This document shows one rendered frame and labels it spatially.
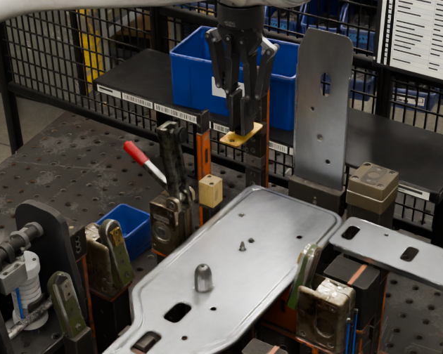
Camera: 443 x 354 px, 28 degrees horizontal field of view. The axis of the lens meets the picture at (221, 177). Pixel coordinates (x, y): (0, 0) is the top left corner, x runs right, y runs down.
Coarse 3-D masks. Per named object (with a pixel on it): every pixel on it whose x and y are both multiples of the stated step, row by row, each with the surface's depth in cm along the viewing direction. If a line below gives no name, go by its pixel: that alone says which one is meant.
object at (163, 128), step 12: (156, 132) 161; (168, 132) 159; (180, 132) 157; (168, 144) 159; (180, 144) 162; (168, 156) 160; (180, 156) 163; (168, 168) 162; (180, 168) 164; (168, 180) 164; (180, 180) 166
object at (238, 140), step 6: (258, 126) 152; (234, 132) 150; (240, 132) 149; (252, 132) 150; (222, 138) 149; (228, 138) 149; (234, 138) 149; (240, 138) 149; (246, 138) 149; (228, 144) 148; (234, 144) 147; (240, 144) 147
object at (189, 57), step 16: (176, 48) 200; (192, 48) 207; (208, 48) 211; (224, 48) 209; (288, 48) 201; (176, 64) 198; (192, 64) 196; (208, 64) 194; (240, 64) 209; (288, 64) 203; (176, 80) 200; (192, 80) 198; (208, 80) 196; (240, 80) 192; (272, 80) 188; (288, 80) 186; (176, 96) 203; (192, 96) 201; (208, 96) 199; (224, 96) 196; (272, 96) 191; (288, 96) 189; (224, 112) 199; (272, 112) 193; (288, 112) 191; (288, 128) 193
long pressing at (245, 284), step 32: (256, 192) 179; (224, 224) 170; (256, 224) 170; (288, 224) 170; (320, 224) 170; (192, 256) 162; (224, 256) 162; (256, 256) 162; (288, 256) 162; (160, 288) 155; (192, 288) 155; (224, 288) 155; (256, 288) 154; (160, 320) 148; (192, 320) 148; (224, 320) 148; (256, 320) 149; (128, 352) 142; (160, 352) 142; (192, 352) 142
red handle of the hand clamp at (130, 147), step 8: (128, 144) 167; (128, 152) 167; (136, 152) 167; (136, 160) 167; (144, 160) 167; (144, 168) 167; (152, 168) 167; (152, 176) 167; (160, 176) 167; (160, 184) 167; (168, 192) 167
